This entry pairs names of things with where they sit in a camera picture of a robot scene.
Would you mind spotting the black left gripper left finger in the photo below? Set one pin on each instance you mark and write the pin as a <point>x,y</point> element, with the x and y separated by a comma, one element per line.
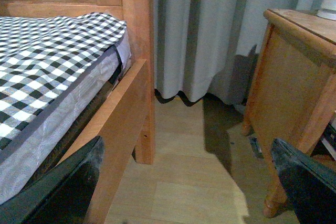
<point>63,194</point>

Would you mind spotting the white cylindrical air purifier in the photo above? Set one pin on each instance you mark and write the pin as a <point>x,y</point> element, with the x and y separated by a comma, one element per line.
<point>327,10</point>

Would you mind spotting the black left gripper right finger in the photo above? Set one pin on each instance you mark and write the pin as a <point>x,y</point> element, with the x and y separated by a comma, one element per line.
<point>308,184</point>

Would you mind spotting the grey curtain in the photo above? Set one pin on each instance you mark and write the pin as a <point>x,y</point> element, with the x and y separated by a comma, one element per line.
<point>206,46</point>

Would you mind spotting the black white checkered sheet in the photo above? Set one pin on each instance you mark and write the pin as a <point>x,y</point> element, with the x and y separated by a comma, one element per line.
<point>42,57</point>

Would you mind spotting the wooden bed frame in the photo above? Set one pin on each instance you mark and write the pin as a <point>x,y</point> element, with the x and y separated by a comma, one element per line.
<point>126,119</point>

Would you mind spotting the wooden nightstand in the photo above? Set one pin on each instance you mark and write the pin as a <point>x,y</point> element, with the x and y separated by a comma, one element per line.
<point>292,94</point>

